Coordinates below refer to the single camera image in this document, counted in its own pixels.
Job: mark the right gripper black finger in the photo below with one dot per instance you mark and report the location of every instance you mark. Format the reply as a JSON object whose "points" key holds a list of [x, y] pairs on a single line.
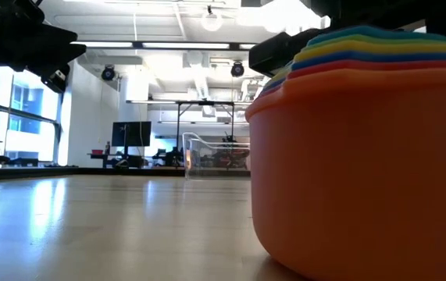
{"points": [[277, 54]]}

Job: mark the teal plastic measuring cup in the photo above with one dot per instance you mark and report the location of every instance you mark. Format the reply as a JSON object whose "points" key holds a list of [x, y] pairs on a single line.
{"points": [[363, 31]]}

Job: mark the yellow plastic measuring cup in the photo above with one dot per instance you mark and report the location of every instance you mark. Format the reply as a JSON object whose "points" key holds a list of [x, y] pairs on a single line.
{"points": [[363, 47]]}

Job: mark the clear plastic basket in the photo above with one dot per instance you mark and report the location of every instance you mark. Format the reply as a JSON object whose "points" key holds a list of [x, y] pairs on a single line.
{"points": [[199, 164]]}

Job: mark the black round ceiling spotlight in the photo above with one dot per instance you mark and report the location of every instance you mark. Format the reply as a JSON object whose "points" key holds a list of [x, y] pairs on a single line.
{"points": [[237, 69], [108, 73]]}

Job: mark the large black-framed window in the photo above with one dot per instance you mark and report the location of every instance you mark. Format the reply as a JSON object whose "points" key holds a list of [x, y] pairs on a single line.
{"points": [[31, 117]]}

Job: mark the round white ceiling lamp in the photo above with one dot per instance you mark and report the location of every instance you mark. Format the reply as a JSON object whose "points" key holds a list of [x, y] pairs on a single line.
{"points": [[211, 21]]}

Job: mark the long ceiling light strip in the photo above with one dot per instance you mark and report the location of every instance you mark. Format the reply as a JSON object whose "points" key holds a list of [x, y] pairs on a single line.
{"points": [[183, 45]]}

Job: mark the small red box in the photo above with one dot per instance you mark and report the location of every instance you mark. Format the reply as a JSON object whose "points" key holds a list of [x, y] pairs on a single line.
{"points": [[97, 151]]}

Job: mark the black computer monitor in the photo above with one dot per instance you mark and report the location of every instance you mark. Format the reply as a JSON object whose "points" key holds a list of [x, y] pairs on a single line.
{"points": [[130, 133]]}

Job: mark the dark background desk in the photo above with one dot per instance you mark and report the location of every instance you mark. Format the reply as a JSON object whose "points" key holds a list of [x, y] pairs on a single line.
{"points": [[101, 156]]}

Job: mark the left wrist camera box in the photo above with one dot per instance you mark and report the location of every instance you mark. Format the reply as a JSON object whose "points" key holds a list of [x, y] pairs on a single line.
{"points": [[56, 80]]}

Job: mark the black gantry frame workstation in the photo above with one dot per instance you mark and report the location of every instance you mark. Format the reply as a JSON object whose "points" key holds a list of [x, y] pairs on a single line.
{"points": [[205, 103]]}

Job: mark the black aluminium table frame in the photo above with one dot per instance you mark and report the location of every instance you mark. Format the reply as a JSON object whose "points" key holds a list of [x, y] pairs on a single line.
{"points": [[90, 171]]}

